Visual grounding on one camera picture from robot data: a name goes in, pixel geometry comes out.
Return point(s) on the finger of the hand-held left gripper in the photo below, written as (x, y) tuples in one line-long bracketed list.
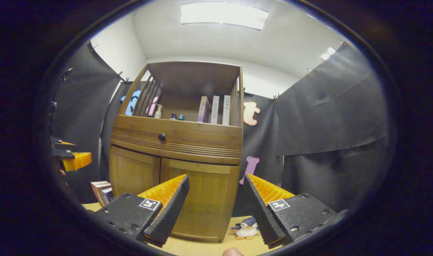
[(61, 145), (77, 160)]

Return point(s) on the wooden double-door shoe cabinet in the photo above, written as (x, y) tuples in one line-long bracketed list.
[(195, 78)]

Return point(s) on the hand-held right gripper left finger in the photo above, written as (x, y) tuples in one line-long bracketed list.
[(170, 209)]

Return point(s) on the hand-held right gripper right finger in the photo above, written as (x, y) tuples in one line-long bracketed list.
[(260, 209)]

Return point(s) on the black backdrop cloth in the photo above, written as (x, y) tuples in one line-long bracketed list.
[(326, 117)]

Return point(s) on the wooden shoe cabinet door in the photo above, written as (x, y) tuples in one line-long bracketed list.
[(209, 199), (131, 174)]

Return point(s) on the red cover book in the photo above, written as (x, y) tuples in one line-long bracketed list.
[(101, 193), (96, 190)]

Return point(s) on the large ceiling light panel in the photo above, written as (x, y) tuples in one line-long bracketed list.
[(223, 16)]

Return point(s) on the black drawer knob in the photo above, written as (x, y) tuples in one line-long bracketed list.
[(162, 137)]

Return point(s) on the small ceiling light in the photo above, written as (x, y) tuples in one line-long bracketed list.
[(327, 53)]

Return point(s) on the penguin plush toy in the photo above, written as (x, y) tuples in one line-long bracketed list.
[(246, 230)]

